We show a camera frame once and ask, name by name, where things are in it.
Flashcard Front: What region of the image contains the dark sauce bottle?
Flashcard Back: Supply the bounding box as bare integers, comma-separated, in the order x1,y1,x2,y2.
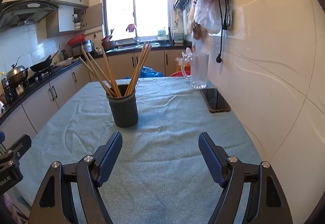
1,76,13,105

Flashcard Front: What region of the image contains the steel lidded pot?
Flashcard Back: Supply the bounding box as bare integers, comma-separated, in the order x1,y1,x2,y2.
6,57,29,87

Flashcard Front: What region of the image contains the grey-blue table cloth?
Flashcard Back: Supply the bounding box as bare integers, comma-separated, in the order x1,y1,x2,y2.
15,78,261,223

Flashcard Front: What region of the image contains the black smartphone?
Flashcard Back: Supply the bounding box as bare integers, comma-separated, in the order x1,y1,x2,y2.
200,87,231,113

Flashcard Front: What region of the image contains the black wok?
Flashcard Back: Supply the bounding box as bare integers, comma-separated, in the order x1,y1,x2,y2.
30,51,59,73

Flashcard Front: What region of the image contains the dark utensil holder cup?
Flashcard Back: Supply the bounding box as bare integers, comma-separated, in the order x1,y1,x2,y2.
106,84,138,128

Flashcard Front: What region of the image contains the silver rice cooker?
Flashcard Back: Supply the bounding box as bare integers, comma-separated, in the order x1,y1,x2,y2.
71,40,95,57

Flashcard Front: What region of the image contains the red colander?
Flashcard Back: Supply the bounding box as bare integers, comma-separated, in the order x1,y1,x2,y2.
67,34,85,47

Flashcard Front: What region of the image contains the clear glass mug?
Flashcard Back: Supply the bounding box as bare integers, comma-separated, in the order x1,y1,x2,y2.
181,53,209,89

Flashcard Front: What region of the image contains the red plastic basin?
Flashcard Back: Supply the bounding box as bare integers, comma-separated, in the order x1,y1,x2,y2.
170,70,191,77

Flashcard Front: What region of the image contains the steel range hood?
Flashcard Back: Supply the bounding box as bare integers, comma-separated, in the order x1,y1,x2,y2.
0,0,59,32

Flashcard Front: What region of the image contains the blue plastic bag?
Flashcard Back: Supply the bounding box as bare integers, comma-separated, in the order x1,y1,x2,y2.
139,66,164,78

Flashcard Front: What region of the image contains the dark red utensil pot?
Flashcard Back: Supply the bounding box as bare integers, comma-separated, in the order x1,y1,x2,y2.
101,29,116,51

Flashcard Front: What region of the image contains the red basket with bags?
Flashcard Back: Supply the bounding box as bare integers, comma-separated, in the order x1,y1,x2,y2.
175,47,192,72

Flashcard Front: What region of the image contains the steel sink faucet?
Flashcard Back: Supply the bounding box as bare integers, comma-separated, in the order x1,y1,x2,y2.
126,24,139,45

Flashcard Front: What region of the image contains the black power cable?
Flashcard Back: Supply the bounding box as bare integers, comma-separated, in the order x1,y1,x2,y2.
215,0,229,64

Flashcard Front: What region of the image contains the black wall shelf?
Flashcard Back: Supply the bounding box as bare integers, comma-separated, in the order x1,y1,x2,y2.
173,0,191,11

